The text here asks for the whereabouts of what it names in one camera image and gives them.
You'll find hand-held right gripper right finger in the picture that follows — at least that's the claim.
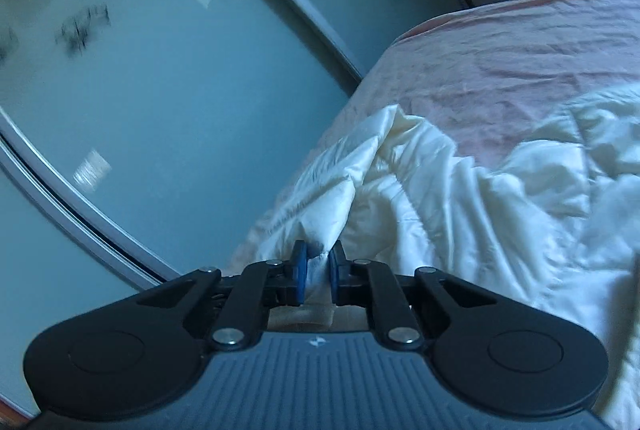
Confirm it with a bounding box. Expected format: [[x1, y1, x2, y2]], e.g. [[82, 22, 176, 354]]
[[327, 239, 494, 352]]

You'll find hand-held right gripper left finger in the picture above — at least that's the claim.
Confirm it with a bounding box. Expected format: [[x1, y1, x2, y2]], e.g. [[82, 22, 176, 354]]
[[144, 239, 307, 352]]

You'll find white puffer jacket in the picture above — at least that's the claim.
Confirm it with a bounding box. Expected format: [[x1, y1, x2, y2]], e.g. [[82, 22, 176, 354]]
[[252, 83, 640, 430]]

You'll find sliding mirror wardrobe door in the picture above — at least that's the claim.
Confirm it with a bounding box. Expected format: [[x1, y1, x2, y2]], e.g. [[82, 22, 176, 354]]
[[0, 0, 476, 416]]

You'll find bed with pink sheet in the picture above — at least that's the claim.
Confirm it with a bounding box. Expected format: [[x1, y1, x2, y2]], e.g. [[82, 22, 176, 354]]
[[222, 0, 640, 276]]

